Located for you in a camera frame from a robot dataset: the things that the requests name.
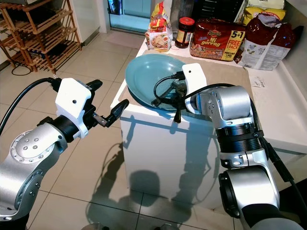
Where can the teal round plate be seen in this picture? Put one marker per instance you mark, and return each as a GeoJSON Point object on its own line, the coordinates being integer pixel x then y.
{"type": "Point", "coordinates": [141, 76]}

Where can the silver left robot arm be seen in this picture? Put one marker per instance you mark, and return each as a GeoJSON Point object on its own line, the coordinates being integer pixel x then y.
{"type": "Point", "coordinates": [24, 163]}

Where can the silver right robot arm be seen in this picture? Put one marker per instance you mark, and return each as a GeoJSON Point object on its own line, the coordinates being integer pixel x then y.
{"type": "Point", "coordinates": [235, 105]}

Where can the white table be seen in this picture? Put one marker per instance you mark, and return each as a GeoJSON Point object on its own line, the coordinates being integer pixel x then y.
{"type": "Point", "coordinates": [172, 158]}

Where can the pink floor mat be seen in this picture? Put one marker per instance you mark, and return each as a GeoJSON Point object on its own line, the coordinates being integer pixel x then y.
{"type": "Point", "coordinates": [123, 39]}

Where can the dark jar with red lid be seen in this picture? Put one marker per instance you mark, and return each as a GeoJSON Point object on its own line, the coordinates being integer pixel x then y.
{"type": "Point", "coordinates": [184, 32]}

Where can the yellow red snack bag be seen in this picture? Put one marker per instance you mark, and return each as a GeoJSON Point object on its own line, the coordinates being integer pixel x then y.
{"type": "Point", "coordinates": [158, 33]}

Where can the red instant noodle multipack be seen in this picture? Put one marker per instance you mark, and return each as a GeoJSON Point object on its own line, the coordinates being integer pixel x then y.
{"type": "Point", "coordinates": [216, 40]}

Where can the wooden slatted shelf rack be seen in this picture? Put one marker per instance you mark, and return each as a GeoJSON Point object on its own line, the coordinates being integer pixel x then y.
{"type": "Point", "coordinates": [43, 33]}

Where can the glass door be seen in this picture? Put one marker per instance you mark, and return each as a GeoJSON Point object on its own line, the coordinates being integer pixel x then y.
{"type": "Point", "coordinates": [124, 13]}

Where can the black slatted box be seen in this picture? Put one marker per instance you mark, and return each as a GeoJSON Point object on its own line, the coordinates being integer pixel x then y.
{"type": "Point", "coordinates": [218, 8]}

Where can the red and white bag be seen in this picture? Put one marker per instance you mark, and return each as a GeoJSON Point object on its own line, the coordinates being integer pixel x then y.
{"type": "Point", "coordinates": [266, 43]}

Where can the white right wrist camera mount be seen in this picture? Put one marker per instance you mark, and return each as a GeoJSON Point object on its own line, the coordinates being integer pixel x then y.
{"type": "Point", "coordinates": [194, 81]}

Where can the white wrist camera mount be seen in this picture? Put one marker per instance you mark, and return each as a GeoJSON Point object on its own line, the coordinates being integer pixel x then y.
{"type": "Point", "coordinates": [194, 81]}
{"type": "Point", "coordinates": [74, 103]}

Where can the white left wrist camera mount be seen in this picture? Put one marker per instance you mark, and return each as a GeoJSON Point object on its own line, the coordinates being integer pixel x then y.
{"type": "Point", "coordinates": [74, 103]}

